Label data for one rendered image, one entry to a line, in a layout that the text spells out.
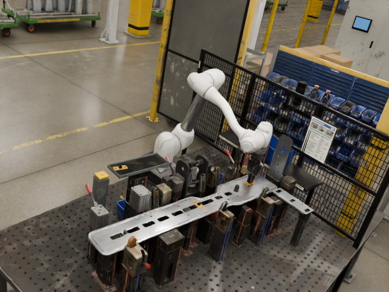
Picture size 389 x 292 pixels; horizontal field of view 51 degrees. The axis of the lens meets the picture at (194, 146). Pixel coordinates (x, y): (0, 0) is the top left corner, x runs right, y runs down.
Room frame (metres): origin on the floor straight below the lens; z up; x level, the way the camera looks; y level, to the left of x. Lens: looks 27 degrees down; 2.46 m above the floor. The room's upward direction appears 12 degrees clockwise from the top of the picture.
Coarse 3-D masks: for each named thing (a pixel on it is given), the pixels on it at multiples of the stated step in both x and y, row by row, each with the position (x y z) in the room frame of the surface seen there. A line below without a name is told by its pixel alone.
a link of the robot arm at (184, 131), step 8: (208, 72) 2.74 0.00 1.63; (216, 72) 2.78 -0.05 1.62; (216, 80) 2.74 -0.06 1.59; (224, 80) 2.84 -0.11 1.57; (216, 88) 2.77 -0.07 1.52; (200, 96) 2.80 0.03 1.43; (192, 104) 2.84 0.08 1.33; (200, 104) 2.81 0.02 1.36; (192, 112) 2.83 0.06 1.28; (200, 112) 2.84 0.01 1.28; (184, 120) 2.87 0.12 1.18; (192, 120) 2.84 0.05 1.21; (176, 128) 2.90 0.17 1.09; (184, 128) 2.86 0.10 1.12; (192, 128) 2.88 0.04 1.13; (176, 136) 2.85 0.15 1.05; (184, 136) 2.85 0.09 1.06; (192, 136) 2.90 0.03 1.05; (184, 144) 2.86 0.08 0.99
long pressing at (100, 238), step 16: (256, 176) 2.57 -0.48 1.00; (224, 192) 2.27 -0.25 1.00; (240, 192) 2.31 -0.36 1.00; (256, 192) 2.35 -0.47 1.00; (160, 208) 1.96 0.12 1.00; (176, 208) 2.00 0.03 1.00; (208, 208) 2.07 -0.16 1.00; (112, 224) 1.74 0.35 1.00; (128, 224) 1.77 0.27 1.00; (160, 224) 1.82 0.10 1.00; (176, 224) 1.85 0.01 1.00; (96, 240) 1.59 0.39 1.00; (112, 240) 1.62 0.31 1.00; (144, 240) 1.67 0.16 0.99
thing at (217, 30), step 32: (192, 0) 5.12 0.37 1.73; (224, 0) 4.85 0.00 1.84; (256, 0) 4.62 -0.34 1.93; (192, 32) 5.07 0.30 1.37; (224, 32) 4.80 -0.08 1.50; (160, 64) 5.30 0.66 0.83; (192, 64) 5.03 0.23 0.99; (224, 64) 4.76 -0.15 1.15; (160, 96) 5.28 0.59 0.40; (224, 96) 4.71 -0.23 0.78
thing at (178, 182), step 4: (172, 176) 2.22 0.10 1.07; (176, 176) 2.23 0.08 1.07; (176, 180) 2.18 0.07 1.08; (180, 180) 2.19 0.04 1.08; (172, 184) 2.17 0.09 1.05; (176, 184) 2.14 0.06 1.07; (180, 184) 2.16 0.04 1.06; (172, 188) 2.16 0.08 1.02; (176, 188) 2.14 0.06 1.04; (180, 188) 2.17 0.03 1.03; (172, 192) 2.15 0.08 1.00; (176, 192) 2.15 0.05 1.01; (180, 192) 2.17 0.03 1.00; (172, 196) 2.15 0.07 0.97; (176, 196) 2.15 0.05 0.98; (180, 196) 2.18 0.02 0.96; (172, 200) 2.15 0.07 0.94; (176, 200) 2.17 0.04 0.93; (176, 212) 2.18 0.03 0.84
